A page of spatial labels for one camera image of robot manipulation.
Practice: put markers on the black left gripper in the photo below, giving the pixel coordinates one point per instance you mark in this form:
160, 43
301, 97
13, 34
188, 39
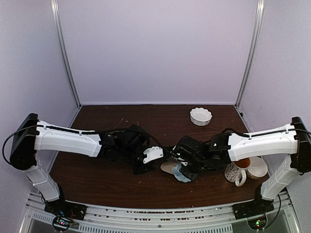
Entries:
137, 170

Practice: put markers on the aluminium front frame rail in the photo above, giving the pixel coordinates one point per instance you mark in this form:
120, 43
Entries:
103, 219

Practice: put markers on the black woven glasses case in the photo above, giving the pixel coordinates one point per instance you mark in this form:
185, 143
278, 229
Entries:
171, 167

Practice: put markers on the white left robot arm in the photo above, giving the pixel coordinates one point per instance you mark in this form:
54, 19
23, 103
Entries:
131, 144

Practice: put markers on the light blue cloth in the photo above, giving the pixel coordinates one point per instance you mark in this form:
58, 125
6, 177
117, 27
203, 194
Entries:
178, 175

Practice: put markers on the aluminium corner post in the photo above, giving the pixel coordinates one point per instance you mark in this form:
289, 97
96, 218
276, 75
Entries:
63, 51
252, 50

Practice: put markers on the aluminium left corner post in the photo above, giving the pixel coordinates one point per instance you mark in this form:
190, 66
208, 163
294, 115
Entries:
63, 51

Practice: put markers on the white cream bowl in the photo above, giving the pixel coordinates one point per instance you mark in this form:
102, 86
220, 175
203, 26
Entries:
257, 169

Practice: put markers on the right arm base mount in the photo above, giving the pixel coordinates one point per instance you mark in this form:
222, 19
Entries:
255, 211

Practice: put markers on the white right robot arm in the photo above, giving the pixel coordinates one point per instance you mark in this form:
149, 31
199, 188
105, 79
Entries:
293, 140

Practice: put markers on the white patterned mug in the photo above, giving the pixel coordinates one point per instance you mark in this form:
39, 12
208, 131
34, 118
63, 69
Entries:
235, 172

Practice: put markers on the aluminium right corner post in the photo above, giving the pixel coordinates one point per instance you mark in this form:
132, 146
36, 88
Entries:
252, 50

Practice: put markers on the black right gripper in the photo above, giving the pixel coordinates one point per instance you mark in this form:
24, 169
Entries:
192, 176

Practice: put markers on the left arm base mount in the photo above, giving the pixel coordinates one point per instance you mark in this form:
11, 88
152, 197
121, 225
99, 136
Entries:
64, 212

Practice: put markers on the white scalloped ceramic dish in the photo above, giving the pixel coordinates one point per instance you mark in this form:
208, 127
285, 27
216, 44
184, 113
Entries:
200, 116

